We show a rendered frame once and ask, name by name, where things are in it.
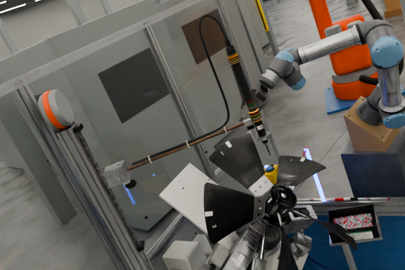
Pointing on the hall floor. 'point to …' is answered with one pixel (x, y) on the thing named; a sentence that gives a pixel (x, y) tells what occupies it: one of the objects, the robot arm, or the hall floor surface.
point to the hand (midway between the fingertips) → (241, 119)
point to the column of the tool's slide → (102, 199)
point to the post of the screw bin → (349, 257)
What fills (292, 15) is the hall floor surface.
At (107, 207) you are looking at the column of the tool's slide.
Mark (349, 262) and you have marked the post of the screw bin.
